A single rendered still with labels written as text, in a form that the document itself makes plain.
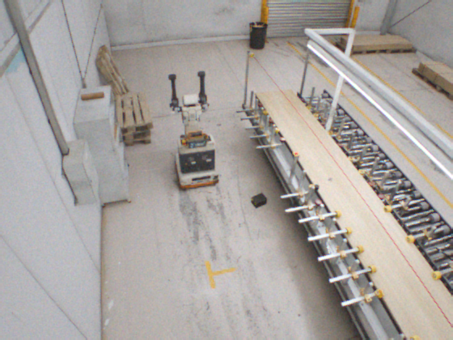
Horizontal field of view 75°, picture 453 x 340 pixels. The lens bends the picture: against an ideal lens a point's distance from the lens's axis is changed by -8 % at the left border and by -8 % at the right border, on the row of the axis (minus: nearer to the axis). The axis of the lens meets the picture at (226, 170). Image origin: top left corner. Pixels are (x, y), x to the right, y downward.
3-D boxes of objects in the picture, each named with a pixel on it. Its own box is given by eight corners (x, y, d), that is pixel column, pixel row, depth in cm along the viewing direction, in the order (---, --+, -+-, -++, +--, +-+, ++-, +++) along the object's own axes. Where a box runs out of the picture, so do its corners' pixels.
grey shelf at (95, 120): (102, 207, 477) (72, 123, 372) (103, 168, 540) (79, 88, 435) (131, 202, 486) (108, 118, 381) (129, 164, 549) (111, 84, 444)
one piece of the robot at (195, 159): (215, 175, 510) (215, 133, 454) (182, 180, 500) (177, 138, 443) (211, 161, 534) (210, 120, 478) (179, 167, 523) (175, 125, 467)
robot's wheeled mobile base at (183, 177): (219, 184, 515) (219, 172, 498) (180, 190, 502) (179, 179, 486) (210, 157, 563) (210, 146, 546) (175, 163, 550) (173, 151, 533)
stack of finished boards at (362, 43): (411, 48, 988) (412, 43, 977) (353, 50, 935) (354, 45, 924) (396, 40, 1042) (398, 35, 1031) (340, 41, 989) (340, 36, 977)
